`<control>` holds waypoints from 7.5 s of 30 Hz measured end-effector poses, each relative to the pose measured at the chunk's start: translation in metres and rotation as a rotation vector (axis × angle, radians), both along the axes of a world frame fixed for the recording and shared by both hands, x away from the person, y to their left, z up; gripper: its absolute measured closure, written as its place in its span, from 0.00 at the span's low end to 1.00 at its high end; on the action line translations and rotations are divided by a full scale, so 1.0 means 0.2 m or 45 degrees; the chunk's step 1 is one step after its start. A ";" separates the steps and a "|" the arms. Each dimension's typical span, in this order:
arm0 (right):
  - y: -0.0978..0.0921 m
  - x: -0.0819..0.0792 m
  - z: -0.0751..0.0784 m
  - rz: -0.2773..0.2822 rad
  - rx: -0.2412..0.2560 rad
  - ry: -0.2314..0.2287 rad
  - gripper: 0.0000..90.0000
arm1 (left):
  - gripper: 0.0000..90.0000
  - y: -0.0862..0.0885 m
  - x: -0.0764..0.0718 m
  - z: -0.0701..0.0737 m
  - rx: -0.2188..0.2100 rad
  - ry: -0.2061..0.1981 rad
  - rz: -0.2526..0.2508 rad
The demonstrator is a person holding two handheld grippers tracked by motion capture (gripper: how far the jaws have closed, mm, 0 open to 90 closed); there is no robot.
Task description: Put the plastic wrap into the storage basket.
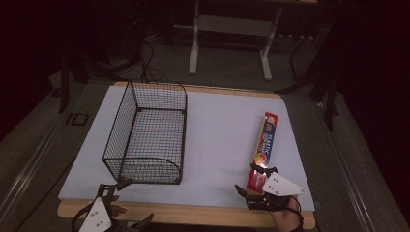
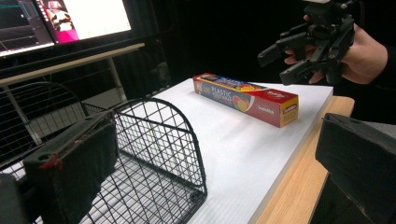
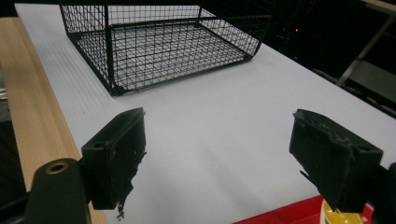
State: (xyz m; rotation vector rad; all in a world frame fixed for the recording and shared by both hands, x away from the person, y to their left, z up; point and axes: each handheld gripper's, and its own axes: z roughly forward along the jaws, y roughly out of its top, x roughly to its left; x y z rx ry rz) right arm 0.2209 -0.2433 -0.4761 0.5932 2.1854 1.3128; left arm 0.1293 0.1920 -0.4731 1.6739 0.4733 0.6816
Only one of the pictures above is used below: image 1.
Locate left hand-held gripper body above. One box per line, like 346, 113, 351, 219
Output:
78, 183, 119, 232

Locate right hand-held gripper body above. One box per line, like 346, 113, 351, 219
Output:
246, 166, 308, 213

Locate red blue plastic wrap box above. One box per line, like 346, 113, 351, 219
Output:
246, 111, 279, 195

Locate black wire basket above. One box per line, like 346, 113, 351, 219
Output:
102, 78, 189, 186

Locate person's left hand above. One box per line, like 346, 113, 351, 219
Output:
108, 194, 129, 218

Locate person's right hand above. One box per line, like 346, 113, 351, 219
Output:
269, 194, 306, 232

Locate white table mat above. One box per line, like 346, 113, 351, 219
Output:
57, 84, 316, 213

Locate black metal stand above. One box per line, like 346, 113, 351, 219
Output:
57, 52, 128, 114
276, 30, 340, 132

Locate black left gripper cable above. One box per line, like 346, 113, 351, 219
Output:
71, 202, 95, 232

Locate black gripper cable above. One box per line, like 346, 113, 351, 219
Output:
71, 202, 95, 232
284, 204, 306, 230

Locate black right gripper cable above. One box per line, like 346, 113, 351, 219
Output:
284, 204, 306, 230

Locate metal floor rail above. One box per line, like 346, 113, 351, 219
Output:
0, 105, 78, 226
314, 100, 379, 232

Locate black floor cables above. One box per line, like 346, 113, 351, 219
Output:
137, 41, 166, 82

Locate white metal desk frame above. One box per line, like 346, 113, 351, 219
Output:
188, 0, 285, 82

